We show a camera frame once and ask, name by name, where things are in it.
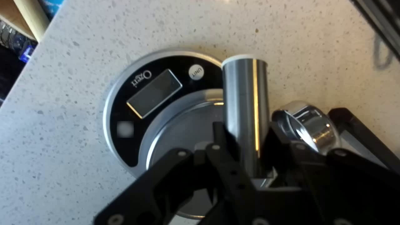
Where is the shiny chrome cap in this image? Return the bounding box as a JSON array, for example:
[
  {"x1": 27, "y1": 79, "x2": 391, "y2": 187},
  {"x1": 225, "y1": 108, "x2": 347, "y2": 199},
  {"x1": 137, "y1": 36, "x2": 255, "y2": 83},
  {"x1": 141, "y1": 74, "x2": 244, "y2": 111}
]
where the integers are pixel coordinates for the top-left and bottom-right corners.
[{"x1": 271, "y1": 101, "x2": 341, "y2": 154}]

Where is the silver metal cylinder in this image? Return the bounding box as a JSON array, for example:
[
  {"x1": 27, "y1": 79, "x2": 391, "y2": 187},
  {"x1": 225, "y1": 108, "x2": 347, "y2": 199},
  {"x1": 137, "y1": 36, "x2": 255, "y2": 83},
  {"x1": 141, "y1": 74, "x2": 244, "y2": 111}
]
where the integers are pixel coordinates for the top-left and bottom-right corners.
[{"x1": 221, "y1": 53, "x2": 270, "y2": 188}]

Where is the round black kitchen scale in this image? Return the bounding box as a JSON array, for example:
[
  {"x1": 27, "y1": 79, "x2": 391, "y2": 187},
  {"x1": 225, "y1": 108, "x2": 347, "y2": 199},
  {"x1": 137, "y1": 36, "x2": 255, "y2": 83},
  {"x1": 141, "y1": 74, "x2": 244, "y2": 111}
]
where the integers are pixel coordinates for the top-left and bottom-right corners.
[{"x1": 101, "y1": 48, "x2": 235, "y2": 219}]

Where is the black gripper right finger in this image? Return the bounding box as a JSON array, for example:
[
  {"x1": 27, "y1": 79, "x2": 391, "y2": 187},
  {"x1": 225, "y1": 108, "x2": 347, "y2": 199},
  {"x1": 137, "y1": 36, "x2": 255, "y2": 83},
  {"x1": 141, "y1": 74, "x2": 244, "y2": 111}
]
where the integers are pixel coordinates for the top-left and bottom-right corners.
[{"x1": 261, "y1": 107, "x2": 400, "y2": 225}]

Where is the black griddle tray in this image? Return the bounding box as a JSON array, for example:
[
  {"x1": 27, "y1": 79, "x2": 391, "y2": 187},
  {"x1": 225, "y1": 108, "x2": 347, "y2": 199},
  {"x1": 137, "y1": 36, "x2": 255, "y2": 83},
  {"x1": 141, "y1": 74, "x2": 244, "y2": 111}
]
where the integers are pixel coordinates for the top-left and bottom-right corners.
[{"x1": 351, "y1": 0, "x2": 400, "y2": 59}]

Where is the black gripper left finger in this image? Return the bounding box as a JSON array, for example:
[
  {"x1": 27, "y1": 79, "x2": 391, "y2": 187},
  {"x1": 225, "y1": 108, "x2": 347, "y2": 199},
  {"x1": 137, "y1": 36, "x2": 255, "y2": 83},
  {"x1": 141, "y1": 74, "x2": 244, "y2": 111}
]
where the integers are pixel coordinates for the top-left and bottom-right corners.
[{"x1": 92, "y1": 122, "x2": 250, "y2": 225}]

